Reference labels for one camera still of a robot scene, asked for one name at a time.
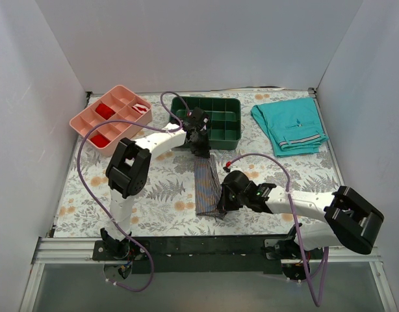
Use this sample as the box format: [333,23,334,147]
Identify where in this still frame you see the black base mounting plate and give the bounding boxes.
[92,235,305,280]

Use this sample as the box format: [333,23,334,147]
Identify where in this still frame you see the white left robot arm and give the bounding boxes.
[101,107,211,260]

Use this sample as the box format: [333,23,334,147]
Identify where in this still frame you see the teal shorts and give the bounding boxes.
[251,97,328,157]

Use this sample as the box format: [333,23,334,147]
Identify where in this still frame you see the red rolled cloth upper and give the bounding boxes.
[95,103,115,120]

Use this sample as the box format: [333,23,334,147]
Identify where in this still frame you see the grey striped underwear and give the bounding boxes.
[194,154,226,220]

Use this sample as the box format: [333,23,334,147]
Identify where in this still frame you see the green divided storage box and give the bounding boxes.
[182,96,242,150]

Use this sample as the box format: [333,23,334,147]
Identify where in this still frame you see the red rolled cloth lower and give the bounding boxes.
[90,134,110,148]

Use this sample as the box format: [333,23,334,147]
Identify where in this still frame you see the pink divided storage box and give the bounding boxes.
[70,85,153,157]

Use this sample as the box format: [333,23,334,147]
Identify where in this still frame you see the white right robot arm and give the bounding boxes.
[218,170,384,258]

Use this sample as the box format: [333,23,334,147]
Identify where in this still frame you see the red white rolled cloth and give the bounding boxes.
[132,103,149,115]

